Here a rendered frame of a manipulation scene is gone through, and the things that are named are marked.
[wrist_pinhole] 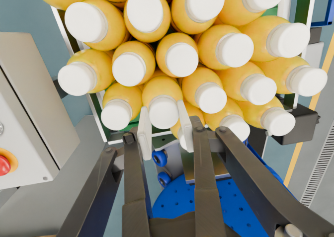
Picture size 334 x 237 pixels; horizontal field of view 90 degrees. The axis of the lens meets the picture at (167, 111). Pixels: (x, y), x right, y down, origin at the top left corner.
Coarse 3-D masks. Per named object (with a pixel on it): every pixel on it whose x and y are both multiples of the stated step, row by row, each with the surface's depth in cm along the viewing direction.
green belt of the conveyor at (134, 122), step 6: (264, 12) 35; (270, 12) 35; (276, 12) 35; (168, 30) 35; (156, 42) 41; (156, 66) 38; (132, 120) 43; (138, 120) 43; (126, 126) 44; (132, 126) 44
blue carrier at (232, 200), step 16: (176, 192) 38; (192, 192) 38; (224, 192) 36; (240, 192) 36; (160, 208) 35; (176, 208) 35; (192, 208) 34; (224, 208) 33; (240, 208) 33; (240, 224) 30; (256, 224) 30
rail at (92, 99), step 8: (56, 8) 26; (56, 16) 26; (64, 16) 27; (64, 24) 27; (64, 32) 27; (64, 40) 28; (72, 40) 29; (72, 48) 28; (88, 96) 32; (96, 96) 34; (96, 104) 34; (96, 112) 33; (96, 120) 34; (104, 128) 36; (104, 136) 35
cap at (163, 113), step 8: (152, 104) 21; (160, 104) 20; (168, 104) 20; (152, 112) 21; (160, 112) 21; (168, 112) 21; (176, 112) 21; (152, 120) 21; (160, 120) 21; (168, 120) 21; (176, 120) 21; (160, 128) 22
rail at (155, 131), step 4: (284, 108) 36; (288, 108) 36; (152, 128) 38; (156, 128) 38; (168, 128) 37; (124, 132) 38; (152, 132) 36; (156, 132) 36; (160, 132) 36; (164, 132) 36; (168, 132) 36; (112, 136) 38; (116, 136) 37; (120, 136) 37; (152, 136) 36; (108, 140) 36; (112, 140) 36; (116, 140) 36; (120, 140) 36
